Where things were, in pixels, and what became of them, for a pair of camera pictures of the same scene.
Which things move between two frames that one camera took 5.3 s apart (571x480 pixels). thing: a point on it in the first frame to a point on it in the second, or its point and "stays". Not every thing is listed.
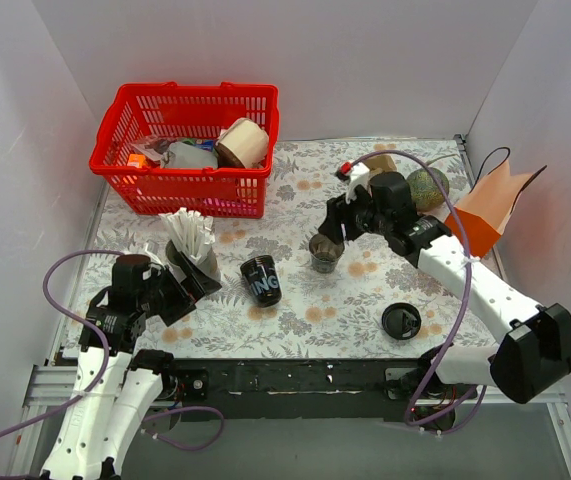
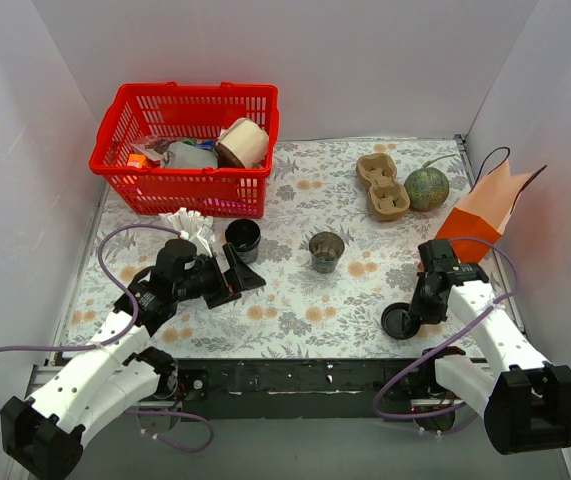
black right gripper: x=340 y=220 to x=426 y=304
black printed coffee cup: x=261 y=276 to x=243 y=235
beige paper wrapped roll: x=242 y=144 stays
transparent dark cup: x=324 y=253 stays
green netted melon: x=424 y=191 stays
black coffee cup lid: x=401 y=321 stays
